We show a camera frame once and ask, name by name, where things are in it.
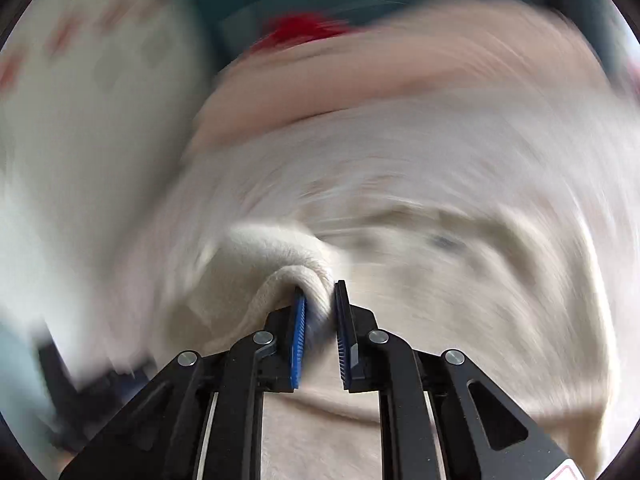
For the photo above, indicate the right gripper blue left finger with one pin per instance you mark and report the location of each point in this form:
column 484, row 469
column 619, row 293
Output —
column 288, row 326

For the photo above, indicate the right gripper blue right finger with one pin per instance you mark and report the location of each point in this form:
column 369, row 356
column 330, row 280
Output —
column 353, row 325

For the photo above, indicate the cream fuzzy sweater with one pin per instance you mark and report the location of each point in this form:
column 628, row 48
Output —
column 254, row 270

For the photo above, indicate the pink floral bed blanket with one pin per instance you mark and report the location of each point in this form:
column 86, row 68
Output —
column 505, row 224

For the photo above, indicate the pink folded duvet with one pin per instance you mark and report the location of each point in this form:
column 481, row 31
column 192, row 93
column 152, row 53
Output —
column 436, row 45

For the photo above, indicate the red pillow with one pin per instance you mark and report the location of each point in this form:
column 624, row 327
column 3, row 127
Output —
column 300, row 28

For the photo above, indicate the white wardrobe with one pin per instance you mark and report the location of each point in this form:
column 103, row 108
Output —
column 97, row 103

